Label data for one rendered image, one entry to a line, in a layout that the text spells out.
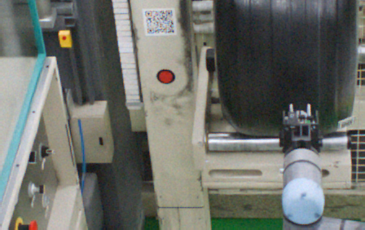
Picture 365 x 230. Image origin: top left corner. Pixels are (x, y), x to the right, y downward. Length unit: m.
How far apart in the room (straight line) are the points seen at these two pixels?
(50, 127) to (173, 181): 0.48
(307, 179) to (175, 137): 0.68
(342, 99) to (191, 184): 0.59
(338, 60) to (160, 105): 0.53
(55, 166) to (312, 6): 0.71
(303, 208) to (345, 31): 0.43
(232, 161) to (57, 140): 0.44
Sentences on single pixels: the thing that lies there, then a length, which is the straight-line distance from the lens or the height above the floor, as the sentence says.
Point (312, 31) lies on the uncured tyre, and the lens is 2.14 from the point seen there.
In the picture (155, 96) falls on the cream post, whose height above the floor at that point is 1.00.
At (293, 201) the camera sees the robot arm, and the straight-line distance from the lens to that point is 1.92.
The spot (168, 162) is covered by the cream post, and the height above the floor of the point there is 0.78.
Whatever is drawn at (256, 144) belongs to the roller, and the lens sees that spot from 2.46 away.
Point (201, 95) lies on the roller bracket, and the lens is 2.55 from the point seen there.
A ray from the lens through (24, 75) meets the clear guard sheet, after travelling 2.04.
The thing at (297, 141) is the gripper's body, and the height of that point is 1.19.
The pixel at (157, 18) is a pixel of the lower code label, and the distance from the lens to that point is 2.34.
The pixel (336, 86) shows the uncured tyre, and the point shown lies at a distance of 2.19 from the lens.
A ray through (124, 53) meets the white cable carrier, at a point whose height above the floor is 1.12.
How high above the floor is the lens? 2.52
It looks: 37 degrees down
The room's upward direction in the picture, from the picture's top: 8 degrees counter-clockwise
